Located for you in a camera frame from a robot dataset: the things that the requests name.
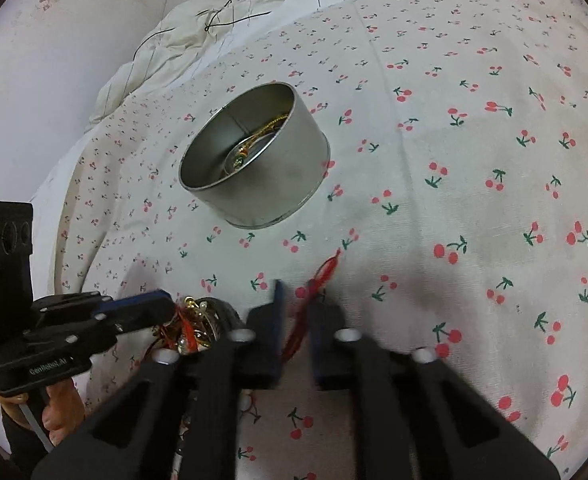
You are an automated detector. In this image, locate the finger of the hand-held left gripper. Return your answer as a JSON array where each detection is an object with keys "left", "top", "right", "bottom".
[
  {"left": 31, "top": 289, "right": 176, "bottom": 334},
  {"left": 24, "top": 318, "right": 121, "bottom": 361}
]

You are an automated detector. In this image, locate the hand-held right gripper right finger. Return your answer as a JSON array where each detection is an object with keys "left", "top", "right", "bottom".
[{"left": 308, "top": 300, "right": 560, "bottom": 480}]

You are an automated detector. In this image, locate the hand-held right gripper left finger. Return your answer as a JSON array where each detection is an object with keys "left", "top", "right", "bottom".
[{"left": 31, "top": 280, "right": 286, "bottom": 480}]

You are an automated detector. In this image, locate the tangle of assorted jewelry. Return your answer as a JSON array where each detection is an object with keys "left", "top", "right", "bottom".
[{"left": 144, "top": 296, "right": 247, "bottom": 361}]

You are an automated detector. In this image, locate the red string bracelet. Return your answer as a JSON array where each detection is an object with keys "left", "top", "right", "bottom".
[{"left": 279, "top": 252, "right": 345, "bottom": 361}]

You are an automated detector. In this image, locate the round metal tin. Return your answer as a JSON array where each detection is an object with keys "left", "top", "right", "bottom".
[{"left": 179, "top": 81, "right": 331, "bottom": 231}]

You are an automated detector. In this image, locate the gold chain necklace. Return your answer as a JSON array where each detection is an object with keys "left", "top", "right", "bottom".
[{"left": 224, "top": 112, "right": 293, "bottom": 171}]

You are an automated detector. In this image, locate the person's left hand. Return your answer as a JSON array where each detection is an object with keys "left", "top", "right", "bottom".
[{"left": 0, "top": 380, "right": 87, "bottom": 453}]

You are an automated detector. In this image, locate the cherry print bed sheet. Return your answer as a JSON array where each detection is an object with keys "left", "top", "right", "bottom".
[{"left": 29, "top": 0, "right": 588, "bottom": 480}]

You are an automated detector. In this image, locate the white striped duvet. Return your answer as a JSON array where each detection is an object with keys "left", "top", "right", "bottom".
[{"left": 89, "top": 0, "right": 425, "bottom": 131}]

